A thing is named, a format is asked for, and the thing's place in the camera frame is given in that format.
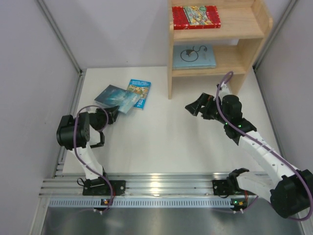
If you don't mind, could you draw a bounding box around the dark blue ocean book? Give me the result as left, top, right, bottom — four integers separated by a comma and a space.
94, 85, 140, 114

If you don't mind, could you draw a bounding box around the bright blue illustrated book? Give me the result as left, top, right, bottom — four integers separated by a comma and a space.
127, 79, 151, 110

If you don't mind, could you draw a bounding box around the light blue Gatsby book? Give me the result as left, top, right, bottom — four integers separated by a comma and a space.
173, 44, 217, 70

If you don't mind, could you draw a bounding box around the red illustrated book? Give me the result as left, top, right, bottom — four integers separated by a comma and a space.
172, 5, 221, 30

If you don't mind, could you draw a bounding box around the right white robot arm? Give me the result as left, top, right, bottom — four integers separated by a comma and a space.
185, 93, 313, 221

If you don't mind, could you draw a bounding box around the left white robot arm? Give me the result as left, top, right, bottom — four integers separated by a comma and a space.
56, 105, 119, 188

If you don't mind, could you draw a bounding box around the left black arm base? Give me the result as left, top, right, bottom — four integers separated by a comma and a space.
83, 178, 126, 196

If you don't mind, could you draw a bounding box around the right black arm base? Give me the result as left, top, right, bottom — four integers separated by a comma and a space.
212, 180, 235, 198

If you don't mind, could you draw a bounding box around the wooden two-tier shelf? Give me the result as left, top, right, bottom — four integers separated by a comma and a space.
167, 0, 273, 98

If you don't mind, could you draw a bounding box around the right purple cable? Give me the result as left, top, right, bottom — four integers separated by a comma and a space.
216, 70, 313, 221

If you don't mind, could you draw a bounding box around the purple cable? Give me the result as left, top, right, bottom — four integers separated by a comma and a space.
73, 105, 114, 213
216, 70, 313, 221

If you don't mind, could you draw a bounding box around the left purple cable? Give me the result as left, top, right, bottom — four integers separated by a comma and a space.
73, 105, 114, 213

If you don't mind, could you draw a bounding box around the left aluminium frame post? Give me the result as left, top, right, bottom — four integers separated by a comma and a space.
36, 0, 85, 172

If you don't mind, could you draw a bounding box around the aluminium frame post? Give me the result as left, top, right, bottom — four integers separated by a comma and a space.
253, 0, 298, 157
36, 0, 85, 172

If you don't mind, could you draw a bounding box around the aluminium mounting rail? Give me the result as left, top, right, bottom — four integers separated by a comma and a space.
39, 156, 272, 196

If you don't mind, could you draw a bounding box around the slotted grey cable duct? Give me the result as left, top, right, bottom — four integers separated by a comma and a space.
49, 197, 246, 209

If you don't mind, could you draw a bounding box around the right aluminium frame post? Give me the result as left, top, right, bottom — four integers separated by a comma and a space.
253, 0, 298, 157

